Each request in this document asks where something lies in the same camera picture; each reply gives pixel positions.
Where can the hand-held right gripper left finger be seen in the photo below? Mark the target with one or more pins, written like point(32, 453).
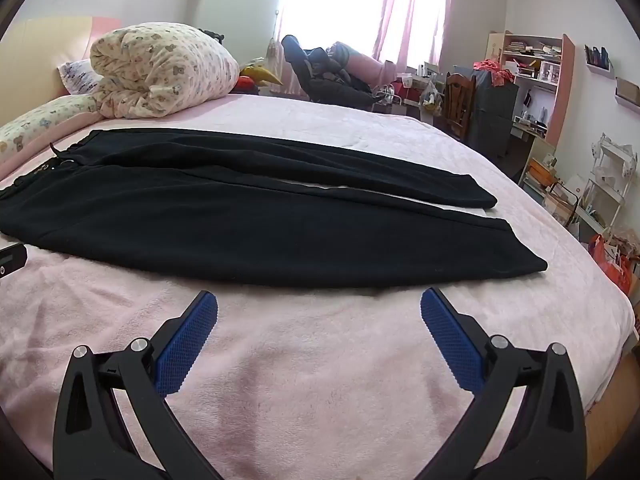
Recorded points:
point(185, 340)

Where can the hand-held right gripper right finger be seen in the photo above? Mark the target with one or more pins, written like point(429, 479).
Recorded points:
point(450, 340)

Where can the black pants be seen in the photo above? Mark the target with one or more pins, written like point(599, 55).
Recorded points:
point(250, 225)

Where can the pink bed blanket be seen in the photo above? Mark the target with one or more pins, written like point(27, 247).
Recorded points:
point(310, 360)

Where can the bear print pillow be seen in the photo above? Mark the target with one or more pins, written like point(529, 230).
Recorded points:
point(35, 120)

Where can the orange bag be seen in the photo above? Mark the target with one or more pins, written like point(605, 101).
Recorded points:
point(607, 260)

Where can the cream low shelf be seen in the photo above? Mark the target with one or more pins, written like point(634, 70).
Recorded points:
point(537, 172)

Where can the purple print pillow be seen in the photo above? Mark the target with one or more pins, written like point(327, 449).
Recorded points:
point(75, 77)

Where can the cream and pink headboard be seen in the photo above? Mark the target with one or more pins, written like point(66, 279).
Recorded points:
point(40, 50)

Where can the dark grey cabinet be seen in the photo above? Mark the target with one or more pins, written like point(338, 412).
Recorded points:
point(492, 115)

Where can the white metal rack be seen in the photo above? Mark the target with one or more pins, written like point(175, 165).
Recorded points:
point(612, 170)

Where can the wooden chair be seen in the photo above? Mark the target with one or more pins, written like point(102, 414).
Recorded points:
point(457, 100)

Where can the rolled bear print quilt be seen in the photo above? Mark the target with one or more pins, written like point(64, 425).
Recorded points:
point(165, 70)

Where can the red plush toy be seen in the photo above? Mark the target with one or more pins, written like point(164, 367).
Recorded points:
point(244, 82)

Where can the pink bookshelf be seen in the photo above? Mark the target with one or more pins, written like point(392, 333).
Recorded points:
point(562, 90)

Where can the red cloth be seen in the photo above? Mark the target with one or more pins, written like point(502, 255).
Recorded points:
point(492, 67)

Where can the yellow plush toy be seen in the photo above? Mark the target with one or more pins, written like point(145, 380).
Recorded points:
point(262, 75)

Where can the pink folded cloth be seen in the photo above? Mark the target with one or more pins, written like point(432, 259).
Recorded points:
point(372, 70)

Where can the black office chair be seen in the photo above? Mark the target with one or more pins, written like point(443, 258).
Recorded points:
point(295, 57)

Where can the pink curtain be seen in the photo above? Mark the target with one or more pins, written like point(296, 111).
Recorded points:
point(400, 10)

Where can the pink wall shelf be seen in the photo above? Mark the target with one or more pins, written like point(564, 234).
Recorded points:
point(597, 62)
point(627, 92)

